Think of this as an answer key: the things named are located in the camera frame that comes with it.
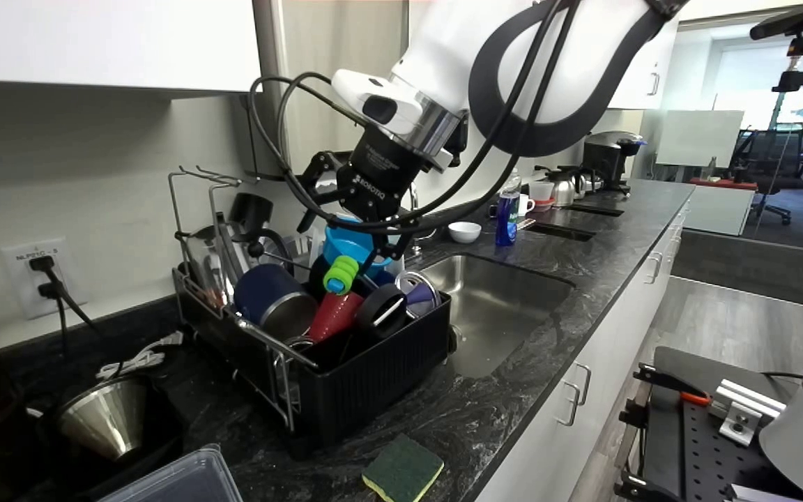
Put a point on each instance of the red cup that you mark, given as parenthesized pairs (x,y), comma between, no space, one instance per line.
(331,318)

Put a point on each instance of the green yellow sponge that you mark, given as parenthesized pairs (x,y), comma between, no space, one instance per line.
(402,466)

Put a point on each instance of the white lower cabinets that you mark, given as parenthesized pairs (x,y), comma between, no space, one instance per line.
(598,352)

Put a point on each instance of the black dish rack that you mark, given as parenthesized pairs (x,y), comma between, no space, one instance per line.
(355,381)

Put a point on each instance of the white mug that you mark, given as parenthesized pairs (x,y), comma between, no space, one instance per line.
(515,204)

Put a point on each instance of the steel cone funnel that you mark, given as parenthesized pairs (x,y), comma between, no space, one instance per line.
(104,420)

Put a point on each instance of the blue plastic bowl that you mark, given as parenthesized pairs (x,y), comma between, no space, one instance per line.
(347,253)

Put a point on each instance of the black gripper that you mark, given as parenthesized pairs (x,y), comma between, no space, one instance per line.
(386,163)

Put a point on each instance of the clear plastic container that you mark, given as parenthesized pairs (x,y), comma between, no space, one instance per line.
(179,477)

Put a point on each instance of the black cup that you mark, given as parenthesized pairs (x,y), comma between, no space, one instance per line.
(379,308)

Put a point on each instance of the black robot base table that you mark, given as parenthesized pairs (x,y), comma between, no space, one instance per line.
(697,448)

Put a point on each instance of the navy blue steel tumbler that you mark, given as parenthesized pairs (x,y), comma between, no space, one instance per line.
(271,296)

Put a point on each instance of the white wall outlet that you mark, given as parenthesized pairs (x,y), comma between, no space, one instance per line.
(34,275)

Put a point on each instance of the blue dish soap bottle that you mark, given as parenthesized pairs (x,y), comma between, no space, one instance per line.
(504,223)

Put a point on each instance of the black camera on stand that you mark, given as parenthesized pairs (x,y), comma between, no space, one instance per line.
(796,24)

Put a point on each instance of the small white bowl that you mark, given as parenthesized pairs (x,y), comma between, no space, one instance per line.
(464,233)

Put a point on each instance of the white upper cabinet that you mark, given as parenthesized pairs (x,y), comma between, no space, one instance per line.
(104,43)

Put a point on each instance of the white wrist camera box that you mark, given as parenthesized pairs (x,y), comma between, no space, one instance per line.
(377,99)

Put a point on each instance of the black office chair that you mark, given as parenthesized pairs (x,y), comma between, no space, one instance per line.
(772,169)

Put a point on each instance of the purple clear cup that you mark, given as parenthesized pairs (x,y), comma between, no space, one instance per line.
(419,294)

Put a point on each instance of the black coffee machine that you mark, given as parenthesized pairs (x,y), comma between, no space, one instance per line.
(612,158)

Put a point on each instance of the stainless steel sink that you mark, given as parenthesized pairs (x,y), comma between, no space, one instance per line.
(494,308)

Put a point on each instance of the aluminium bracket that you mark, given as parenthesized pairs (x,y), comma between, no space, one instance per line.
(751,407)

